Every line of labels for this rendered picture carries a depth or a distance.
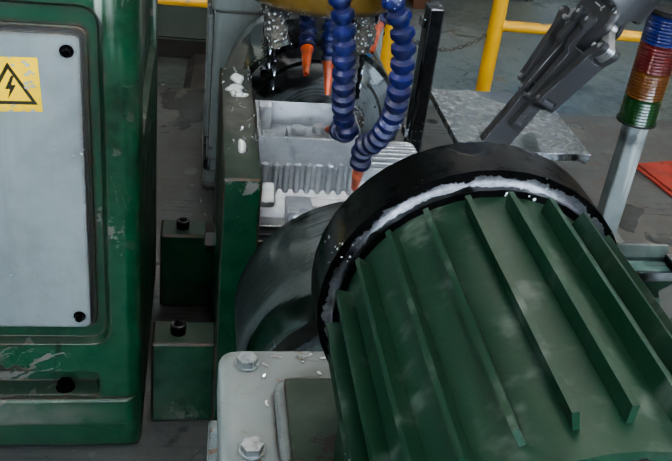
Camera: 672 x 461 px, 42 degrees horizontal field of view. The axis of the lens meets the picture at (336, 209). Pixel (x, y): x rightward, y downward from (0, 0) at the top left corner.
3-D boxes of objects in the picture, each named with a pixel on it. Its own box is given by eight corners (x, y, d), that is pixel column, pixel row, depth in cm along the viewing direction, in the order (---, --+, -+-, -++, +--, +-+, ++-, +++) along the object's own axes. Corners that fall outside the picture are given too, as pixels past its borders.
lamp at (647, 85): (634, 102, 139) (642, 75, 137) (618, 87, 144) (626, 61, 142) (669, 104, 140) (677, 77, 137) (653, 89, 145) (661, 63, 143)
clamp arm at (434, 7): (397, 185, 124) (425, 8, 111) (393, 174, 126) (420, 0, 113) (421, 185, 124) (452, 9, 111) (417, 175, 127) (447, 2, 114)
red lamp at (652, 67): (642, 75, 137) (650, 47, 134) (626, 61, 142) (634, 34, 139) (677, 77, 137) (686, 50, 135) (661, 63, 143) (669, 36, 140)
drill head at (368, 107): (224, 226, 125) (232, 59, 112) (220, 106, 159) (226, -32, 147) (397, 231, 129) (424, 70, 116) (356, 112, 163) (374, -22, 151)
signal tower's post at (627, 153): (586, 251, 152) (657, 15, 131) (570, 226, 158) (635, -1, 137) (630, 252, 153) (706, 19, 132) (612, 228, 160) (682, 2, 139)
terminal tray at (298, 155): (254, 193, 102) (258, 137, 98) (251, 151, 111) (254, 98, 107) (357, 197, 104) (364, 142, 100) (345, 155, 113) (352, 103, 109)
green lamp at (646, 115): (626, 128, 141) (634, 102, 139) (611, 112, 146) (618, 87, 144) (661, 129, 142) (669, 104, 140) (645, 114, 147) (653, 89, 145)
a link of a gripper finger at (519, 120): (547, 93, 98) (556, 104, 96) (517, 127, 100) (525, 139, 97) (537, 86, 97) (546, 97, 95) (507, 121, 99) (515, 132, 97)
